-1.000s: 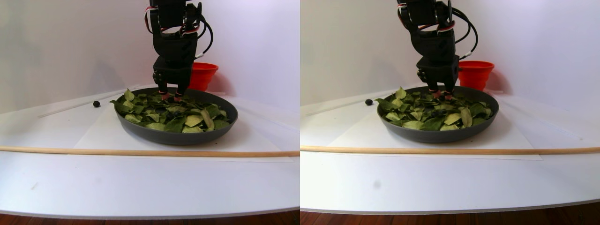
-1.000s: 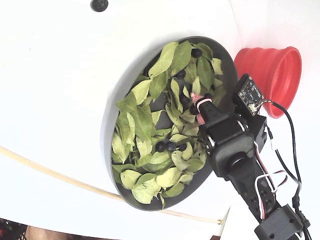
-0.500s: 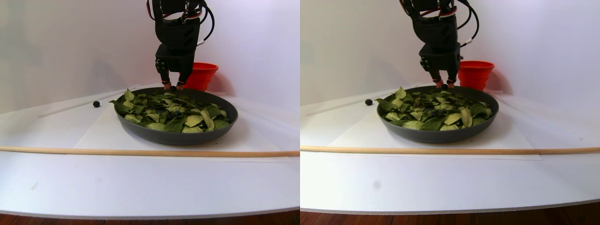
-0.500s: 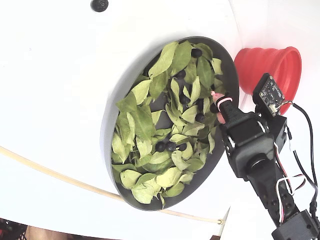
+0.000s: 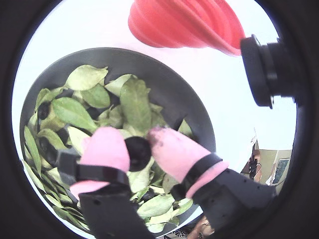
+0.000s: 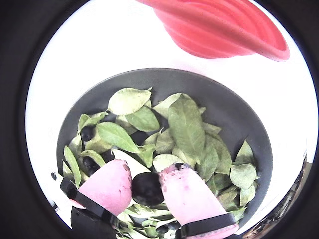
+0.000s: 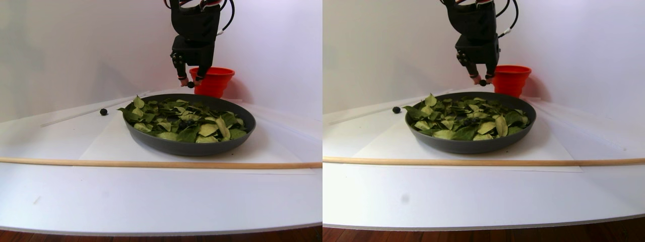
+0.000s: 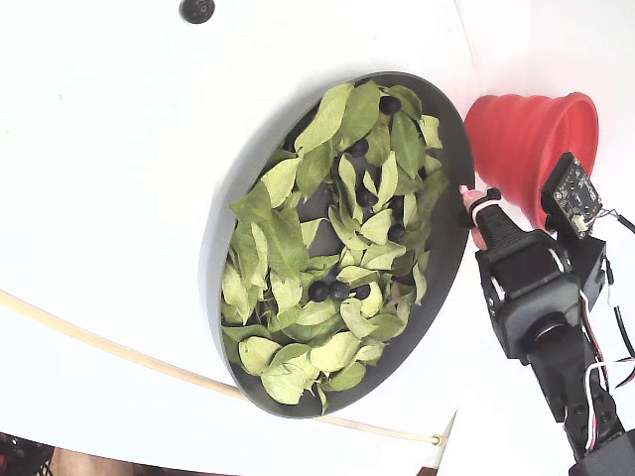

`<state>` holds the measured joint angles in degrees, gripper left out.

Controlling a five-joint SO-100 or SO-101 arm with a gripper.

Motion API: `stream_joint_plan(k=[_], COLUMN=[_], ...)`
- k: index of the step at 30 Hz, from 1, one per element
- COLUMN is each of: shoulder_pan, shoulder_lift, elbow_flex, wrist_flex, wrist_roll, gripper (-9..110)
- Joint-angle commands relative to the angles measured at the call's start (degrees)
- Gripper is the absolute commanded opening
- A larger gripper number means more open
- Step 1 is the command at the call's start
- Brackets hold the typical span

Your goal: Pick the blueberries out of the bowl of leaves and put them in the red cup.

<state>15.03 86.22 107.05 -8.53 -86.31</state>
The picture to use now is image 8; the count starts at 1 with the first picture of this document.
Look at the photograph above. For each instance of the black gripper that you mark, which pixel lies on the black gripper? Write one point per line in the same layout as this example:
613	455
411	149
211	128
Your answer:
521	270

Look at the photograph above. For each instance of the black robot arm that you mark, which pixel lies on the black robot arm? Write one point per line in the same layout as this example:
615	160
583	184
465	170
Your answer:
560	347

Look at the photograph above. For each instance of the red collapsible silicone cup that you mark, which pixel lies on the red collapsible silicone cup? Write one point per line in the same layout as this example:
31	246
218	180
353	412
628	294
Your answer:
521	144

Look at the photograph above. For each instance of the dark grey round bowl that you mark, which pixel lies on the dark grey round bowl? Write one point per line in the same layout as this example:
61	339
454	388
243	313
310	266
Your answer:
449	129

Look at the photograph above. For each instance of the pile of green leaves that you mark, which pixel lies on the pile of green leaves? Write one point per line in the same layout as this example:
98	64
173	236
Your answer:
278	248

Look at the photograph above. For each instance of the small dark berry left view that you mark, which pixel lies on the small dark berry left view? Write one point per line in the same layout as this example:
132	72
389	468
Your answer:
197	9

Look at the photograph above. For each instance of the thin wooden dowel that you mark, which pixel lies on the thin wooden dowel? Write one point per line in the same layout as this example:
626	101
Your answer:
99	339

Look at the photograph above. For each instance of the black mesh item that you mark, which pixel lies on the black mesh item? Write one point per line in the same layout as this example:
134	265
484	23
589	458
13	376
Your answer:
20	453

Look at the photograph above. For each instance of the camera circuit board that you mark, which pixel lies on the camera circuit board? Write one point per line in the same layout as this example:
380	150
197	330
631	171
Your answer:
575	191

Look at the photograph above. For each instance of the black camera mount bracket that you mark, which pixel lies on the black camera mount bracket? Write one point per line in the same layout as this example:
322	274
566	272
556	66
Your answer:
590	263

